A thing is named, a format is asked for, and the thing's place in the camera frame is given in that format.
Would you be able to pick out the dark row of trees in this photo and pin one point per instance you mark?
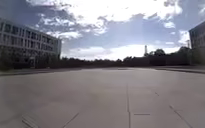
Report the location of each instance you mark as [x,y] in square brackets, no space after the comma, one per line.
[123,62]

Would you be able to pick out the grey concrete slab pavement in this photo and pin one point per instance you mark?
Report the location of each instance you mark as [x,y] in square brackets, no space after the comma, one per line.
[100,96]

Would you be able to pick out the tall thin tower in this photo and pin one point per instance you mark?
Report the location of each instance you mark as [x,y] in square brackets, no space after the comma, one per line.
[145,50]

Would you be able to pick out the long pale multi-storey building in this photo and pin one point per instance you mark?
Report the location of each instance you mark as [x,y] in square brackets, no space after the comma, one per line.
[20,41]

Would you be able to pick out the low dark kerb strip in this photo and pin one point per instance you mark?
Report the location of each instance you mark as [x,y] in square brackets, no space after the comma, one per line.
[190,69]

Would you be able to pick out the dark multi-storey building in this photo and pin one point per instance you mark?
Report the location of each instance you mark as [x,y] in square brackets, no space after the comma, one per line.
[203,41]

